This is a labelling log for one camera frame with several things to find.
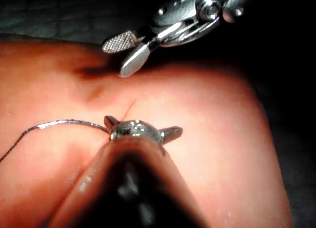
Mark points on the right arm needle driver jaw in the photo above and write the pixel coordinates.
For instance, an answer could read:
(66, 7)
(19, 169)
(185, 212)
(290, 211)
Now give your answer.
(134, 60)
(119, 41)

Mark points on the dark right arm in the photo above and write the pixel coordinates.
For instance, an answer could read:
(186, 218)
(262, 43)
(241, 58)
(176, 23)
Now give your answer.
(234, 1)

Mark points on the left arm needle driver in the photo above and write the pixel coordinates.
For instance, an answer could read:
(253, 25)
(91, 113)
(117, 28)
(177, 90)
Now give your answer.
(138, 129)

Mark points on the right arm needle driver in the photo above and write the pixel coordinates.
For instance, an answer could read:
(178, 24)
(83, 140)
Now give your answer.
(182, 23)

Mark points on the left arm needle driver jaw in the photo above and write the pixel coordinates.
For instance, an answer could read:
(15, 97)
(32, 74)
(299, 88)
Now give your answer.
(172, 134)
(110, 122)

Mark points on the blue-green cloth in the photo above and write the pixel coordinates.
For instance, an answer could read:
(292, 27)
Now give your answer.
(49, 20)

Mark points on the tissue pad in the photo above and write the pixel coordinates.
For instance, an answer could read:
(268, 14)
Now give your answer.
(209, 114)

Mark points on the black thread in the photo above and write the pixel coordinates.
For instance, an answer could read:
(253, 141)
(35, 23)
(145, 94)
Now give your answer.
(61, 121)

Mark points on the dark left arm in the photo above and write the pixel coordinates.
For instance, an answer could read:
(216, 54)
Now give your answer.
(128, 183)

